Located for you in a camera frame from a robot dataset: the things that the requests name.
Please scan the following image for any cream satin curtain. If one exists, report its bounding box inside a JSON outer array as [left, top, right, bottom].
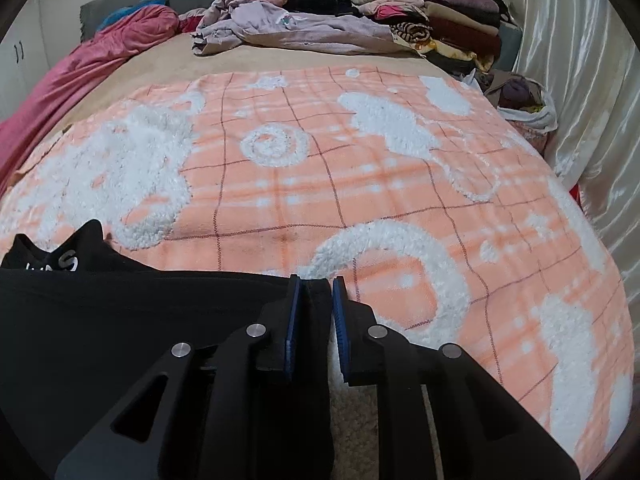
[[500, 0, 640, 241]]

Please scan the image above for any grey blue cushion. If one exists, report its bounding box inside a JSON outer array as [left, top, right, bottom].
[[499, 22, 524, 74]]

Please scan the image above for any teal cloth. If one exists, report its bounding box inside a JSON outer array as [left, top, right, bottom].
[[97, 0, 169, 32]]

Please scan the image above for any beige bed sheet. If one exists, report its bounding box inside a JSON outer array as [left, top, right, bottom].
[[57, 42, 476, 133]]

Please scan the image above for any white wardrobe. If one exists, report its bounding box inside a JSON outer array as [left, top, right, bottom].
[[0, 0, 53, 123]]

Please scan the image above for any pink quilt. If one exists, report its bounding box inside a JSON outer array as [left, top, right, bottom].
[[0, 5, 181, 196]]

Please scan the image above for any white bag of clothes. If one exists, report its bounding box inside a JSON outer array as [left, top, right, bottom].
[[481, 72, 559, 137]]

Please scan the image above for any black sweater with orange patches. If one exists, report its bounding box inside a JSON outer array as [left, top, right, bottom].
[[0, 219, 335, 480]]

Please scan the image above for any black crumpled garment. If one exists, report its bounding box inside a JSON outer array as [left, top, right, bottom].
[[285, 0, 359, 17]]

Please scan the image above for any stack of folded clothes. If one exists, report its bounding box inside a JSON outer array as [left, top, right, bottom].
[[346, 0, 506, 73]]

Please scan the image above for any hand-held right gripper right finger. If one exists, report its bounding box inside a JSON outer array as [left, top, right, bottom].
[[332, 276, 583, 480]]

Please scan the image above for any lilac crumpled garment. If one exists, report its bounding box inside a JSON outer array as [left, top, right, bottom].
[[191, 0, 427, 57]]

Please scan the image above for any orange and white fluffy blanket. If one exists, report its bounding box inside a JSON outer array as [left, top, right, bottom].
[[0, 66, 637, 480]]

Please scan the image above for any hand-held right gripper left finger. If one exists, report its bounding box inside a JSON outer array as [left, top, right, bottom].
[[55, 274, 335, 480]]

